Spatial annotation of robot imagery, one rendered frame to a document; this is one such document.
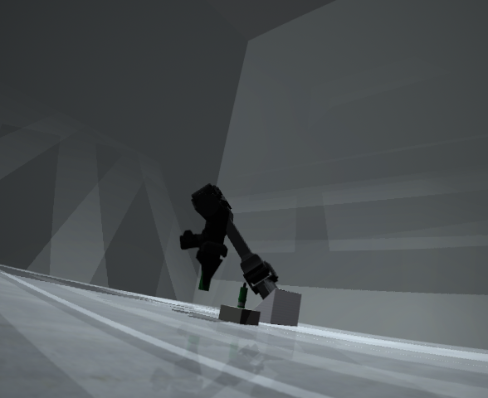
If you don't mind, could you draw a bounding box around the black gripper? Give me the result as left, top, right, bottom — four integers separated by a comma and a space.
196, 224, 227, 285

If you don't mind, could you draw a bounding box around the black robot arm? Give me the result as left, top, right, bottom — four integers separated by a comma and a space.
180, 183, 278, 300

